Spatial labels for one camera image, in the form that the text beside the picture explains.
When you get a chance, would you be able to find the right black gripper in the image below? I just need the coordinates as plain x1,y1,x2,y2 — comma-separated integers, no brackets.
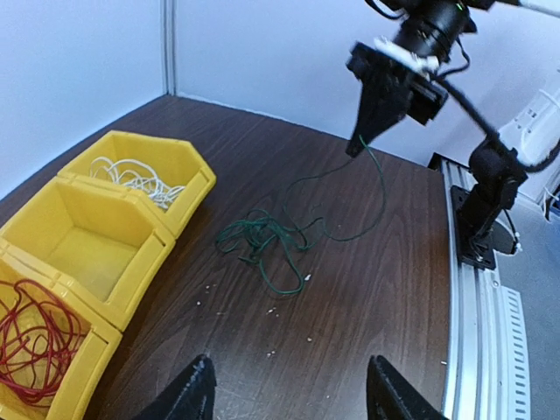
346,42,447,157

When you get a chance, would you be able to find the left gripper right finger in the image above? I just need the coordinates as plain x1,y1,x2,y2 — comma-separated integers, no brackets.
367,355,445,420

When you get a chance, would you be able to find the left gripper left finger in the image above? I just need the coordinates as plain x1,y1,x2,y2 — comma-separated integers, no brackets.
134,354,217,420

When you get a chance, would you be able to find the long red wire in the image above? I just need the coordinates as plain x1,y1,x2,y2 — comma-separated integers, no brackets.
0,279,88,406

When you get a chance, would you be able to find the yellow three-compartment bin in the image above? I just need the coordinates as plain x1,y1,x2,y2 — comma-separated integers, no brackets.
1,131,216,419

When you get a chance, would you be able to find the aluminium front rail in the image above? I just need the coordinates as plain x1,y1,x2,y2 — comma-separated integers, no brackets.
426,152,535,420

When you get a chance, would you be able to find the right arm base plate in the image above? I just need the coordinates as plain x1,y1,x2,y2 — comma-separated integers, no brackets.
451,185,521,270

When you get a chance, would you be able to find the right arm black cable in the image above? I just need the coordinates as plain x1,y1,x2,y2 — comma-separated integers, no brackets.
432,73,560,174

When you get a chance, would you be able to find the right aluminium frame post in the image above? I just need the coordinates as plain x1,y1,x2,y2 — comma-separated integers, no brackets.
160,0,178,96

